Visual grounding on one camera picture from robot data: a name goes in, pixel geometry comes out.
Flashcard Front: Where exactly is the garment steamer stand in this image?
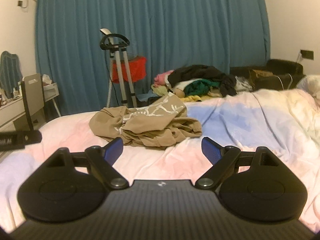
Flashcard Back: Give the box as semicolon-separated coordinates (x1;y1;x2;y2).
100;28;137;108

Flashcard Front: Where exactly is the tan brown garment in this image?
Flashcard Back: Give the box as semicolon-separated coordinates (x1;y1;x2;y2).
89;93;202;148

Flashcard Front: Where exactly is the white charging cable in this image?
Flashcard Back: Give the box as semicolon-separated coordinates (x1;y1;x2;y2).
274;73;294;91

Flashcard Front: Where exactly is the white pillow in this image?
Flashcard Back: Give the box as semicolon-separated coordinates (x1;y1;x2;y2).
296;75;320;100

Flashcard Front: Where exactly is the blue curtain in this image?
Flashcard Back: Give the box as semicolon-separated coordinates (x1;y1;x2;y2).
35;0;270;115

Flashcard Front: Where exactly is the black wall outlet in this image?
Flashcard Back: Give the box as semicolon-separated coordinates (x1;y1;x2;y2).
300;50;314;60

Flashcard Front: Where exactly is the black sofa chair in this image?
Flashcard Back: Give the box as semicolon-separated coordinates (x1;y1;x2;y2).
230;59;305;91

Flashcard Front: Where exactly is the red fabric basket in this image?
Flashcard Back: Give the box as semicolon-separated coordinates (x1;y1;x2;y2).
111;56;146;83

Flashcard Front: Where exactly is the grey chair back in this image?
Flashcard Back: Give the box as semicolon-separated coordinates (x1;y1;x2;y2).
21;73;44;131

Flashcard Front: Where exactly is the pile of mixed clothes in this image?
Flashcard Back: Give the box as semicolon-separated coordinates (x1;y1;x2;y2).
151;65;253;101

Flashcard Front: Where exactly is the pastel tie-dye duvet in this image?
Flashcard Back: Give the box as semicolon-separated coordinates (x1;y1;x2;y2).
1;89;319;232

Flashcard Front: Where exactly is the brown cardboard box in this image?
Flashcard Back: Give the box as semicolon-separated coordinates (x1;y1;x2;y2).
249;69;273;84

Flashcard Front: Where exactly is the white desk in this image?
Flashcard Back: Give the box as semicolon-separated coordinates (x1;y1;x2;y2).
0;81;62;132

